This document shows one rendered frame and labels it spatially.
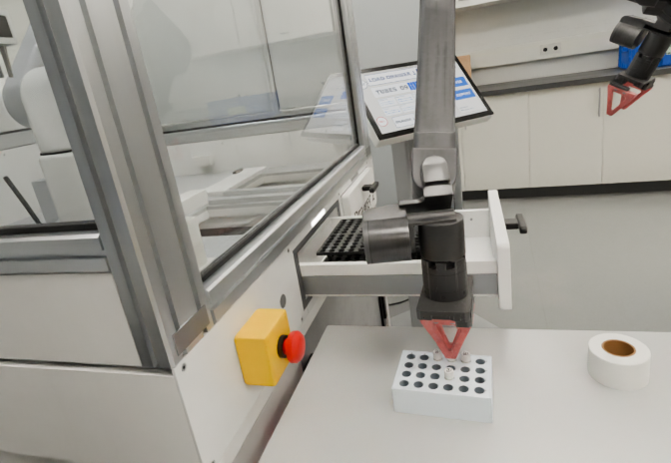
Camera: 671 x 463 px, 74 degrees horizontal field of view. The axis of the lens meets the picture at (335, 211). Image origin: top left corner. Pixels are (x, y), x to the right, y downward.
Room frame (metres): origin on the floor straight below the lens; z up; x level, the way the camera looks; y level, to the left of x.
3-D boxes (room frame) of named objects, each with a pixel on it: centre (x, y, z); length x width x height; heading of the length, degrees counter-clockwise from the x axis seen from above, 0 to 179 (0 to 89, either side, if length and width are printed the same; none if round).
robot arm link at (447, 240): (0.53, -0.12, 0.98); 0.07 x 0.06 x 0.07; 82
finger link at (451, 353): (0.53, -0.13, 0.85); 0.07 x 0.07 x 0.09; 69
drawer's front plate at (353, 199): (1.12, -0.07, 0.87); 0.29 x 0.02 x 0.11; 162
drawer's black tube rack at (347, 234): (0.79, -0.09, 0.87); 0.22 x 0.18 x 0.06; 72
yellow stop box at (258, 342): (0.51, 0.11, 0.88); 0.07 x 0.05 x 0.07; 162
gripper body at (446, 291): (0.52, -0.13, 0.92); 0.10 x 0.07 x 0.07; 159
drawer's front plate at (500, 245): (0.73, -0.28, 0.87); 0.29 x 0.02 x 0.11; 162
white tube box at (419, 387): (0.50, -0.11, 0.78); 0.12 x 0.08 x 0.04; 69
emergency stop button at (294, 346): (0.50, 0.08, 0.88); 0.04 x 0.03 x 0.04; 162
